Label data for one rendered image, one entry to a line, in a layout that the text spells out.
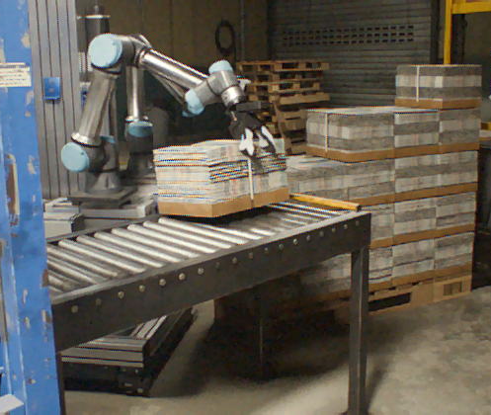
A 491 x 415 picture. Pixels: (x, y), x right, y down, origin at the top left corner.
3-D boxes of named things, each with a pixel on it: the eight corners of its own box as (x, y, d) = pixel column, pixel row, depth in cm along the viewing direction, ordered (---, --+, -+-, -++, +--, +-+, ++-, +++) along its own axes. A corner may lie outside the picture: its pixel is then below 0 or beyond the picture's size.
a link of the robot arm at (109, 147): (122, 165, 274) (121, 132, 272) (105, 170, 262) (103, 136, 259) (97, 164, 278) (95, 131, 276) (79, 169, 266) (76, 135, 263)
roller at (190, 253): (121, 239, 224) (120, 225, 223) (214, 269, 191) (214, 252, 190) (108, 242, 221) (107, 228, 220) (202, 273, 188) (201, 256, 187)
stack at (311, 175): (212, 320, 350) (207, 163, 333) (388, 284, 402) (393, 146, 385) (246, 347, 316) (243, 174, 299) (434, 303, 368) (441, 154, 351)
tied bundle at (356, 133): (304, 154, 358) (305, 111, 353) (350, 150, 371) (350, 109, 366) (348, 163, 325) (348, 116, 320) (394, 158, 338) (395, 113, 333)
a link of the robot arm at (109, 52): (101, 173, 264) (139, 41, 247) (80, 180, 251) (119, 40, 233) (76, 161, 267) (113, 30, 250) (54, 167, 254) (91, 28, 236)
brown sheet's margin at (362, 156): (305, 153, 357) (305, 145, 357) (349, 149, 371) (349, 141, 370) (348, 162, 325) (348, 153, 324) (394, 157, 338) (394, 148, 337)
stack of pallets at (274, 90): (283, 140, 1104) (282, 60, 1077) (330, 144, 1042) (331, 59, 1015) (227, 149, 1006) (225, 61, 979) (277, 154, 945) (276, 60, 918)
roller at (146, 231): (136, 236, 229) (135, 221, 228) (231, 264, 196) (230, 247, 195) (123, 238, 225) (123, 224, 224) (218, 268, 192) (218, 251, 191)
